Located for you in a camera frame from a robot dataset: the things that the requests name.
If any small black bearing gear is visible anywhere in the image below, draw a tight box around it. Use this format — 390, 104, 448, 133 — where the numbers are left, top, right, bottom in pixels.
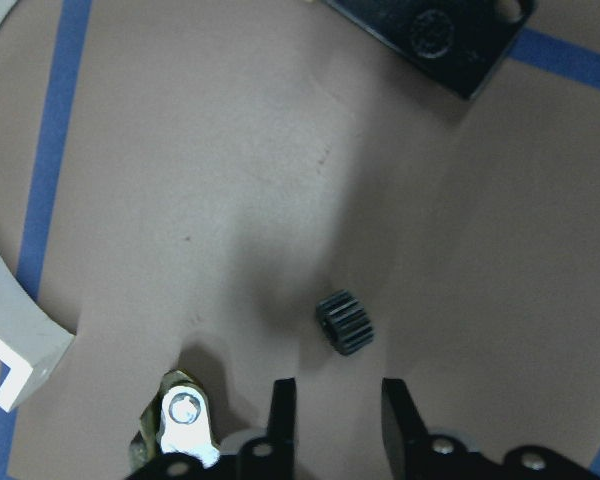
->
315, 290, 374, 356

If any dark olive curved part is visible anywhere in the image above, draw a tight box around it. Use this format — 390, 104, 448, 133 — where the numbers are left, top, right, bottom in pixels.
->
129, 370, 220, 472

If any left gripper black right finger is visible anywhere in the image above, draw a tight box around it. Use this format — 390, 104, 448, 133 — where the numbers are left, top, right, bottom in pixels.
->
381, 378, 460, 479

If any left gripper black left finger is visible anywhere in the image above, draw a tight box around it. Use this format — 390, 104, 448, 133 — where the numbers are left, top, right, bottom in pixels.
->
239, 378, 297, 480

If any black rectangular plastic block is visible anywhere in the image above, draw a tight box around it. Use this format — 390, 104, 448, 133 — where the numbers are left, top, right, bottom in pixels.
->
326, 0, 538, 100

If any white curved plastic bracket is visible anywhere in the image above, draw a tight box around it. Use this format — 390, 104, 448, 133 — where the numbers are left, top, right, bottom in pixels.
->
0, 0, 76, 413

